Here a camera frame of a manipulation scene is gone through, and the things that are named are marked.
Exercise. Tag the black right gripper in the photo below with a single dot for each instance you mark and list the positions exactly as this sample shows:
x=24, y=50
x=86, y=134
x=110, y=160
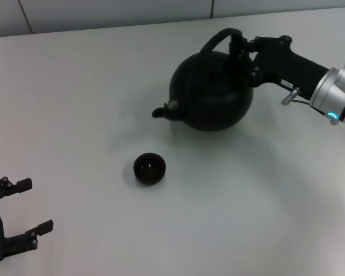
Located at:
x=290, y=69

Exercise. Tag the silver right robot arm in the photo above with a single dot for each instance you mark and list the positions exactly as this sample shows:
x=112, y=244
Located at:
x=339, y=92

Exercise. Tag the small black teacup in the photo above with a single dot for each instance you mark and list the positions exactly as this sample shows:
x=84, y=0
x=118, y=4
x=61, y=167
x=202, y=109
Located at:
x=149, y=169

